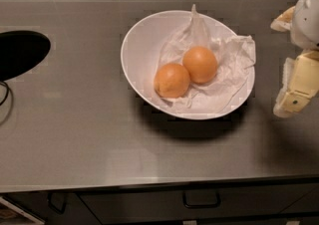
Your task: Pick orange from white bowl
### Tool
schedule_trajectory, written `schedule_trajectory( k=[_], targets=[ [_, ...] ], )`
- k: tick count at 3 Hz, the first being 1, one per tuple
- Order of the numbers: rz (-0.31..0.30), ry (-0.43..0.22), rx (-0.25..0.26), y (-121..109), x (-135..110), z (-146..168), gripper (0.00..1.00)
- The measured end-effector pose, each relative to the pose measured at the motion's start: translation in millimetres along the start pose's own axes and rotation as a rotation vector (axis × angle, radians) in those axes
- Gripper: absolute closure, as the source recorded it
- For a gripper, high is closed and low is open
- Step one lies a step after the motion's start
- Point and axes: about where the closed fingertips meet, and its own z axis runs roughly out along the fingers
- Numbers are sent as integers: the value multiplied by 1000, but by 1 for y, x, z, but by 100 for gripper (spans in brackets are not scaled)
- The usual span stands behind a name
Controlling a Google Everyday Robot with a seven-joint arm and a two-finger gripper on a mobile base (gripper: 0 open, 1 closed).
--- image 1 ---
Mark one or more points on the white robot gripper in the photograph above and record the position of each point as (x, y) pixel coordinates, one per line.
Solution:
(306, 23)

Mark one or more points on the orange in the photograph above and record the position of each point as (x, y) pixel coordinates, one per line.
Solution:
(171, 81)
(201, 64)

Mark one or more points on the white ceramic bowl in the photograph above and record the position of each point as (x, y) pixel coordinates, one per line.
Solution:
(140, 55)

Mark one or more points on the white paper napkin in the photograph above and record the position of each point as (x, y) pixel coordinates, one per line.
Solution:
(235, 57)

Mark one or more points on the dark drawer front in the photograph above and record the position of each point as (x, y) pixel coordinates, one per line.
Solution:
(112, 208)

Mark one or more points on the black round object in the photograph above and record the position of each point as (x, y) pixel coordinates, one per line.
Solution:
(21, 51)

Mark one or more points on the black drawer handle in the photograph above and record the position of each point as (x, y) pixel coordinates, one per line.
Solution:
(200, 199)

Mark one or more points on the black left cabinet handle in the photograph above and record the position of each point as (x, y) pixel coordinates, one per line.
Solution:
(57, 202)

